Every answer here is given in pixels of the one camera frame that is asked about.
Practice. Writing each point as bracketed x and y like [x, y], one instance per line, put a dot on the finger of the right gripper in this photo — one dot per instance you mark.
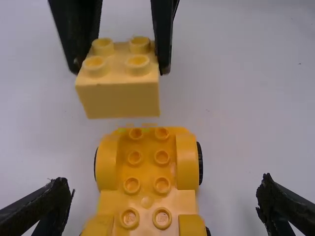
[76, 29]
[163, 29]

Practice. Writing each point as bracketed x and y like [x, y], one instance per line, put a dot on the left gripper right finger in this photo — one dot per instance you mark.
[283, 206]

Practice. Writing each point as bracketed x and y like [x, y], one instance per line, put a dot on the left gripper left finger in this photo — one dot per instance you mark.
[49, 196]

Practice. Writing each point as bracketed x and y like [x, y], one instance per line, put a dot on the yellow toy car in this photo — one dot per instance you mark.
[147, 196]

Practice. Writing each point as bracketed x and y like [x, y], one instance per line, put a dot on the yellow toy brick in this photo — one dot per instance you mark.
[118, 93]

